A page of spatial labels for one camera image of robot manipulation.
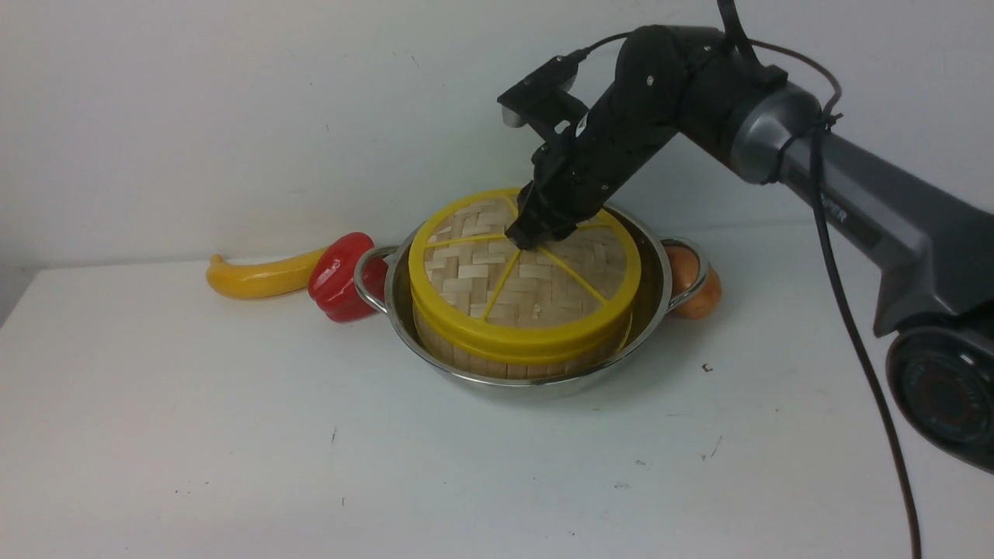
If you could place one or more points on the bamboo steamer lid yellow frame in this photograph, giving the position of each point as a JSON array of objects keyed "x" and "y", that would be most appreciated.
[{"x": 461, "y": 256}]

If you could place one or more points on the bamboo steamer basket yellow rim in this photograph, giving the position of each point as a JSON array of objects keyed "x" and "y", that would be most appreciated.
[{"x": 524, "y": 341}]

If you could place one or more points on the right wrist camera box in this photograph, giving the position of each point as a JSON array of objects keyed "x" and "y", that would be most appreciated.
[{"x": 541, "y": 100}]

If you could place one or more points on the red bell pepper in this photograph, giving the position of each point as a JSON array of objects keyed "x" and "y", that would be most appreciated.
[{"x": 331, "y": 285}]

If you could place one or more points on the yellow banana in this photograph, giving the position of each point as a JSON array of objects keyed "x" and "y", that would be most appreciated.
[{"x": 261, "y": 281}]

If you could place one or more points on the stainless steel pot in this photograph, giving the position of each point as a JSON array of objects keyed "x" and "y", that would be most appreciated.
[{"x": 383, "y": 281}]

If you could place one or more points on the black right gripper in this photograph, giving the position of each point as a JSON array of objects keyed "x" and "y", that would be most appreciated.
[{"x": 581, "y": 165}]

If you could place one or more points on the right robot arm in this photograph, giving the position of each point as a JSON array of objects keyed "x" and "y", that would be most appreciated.
[{"x": 934, "y": 250}]

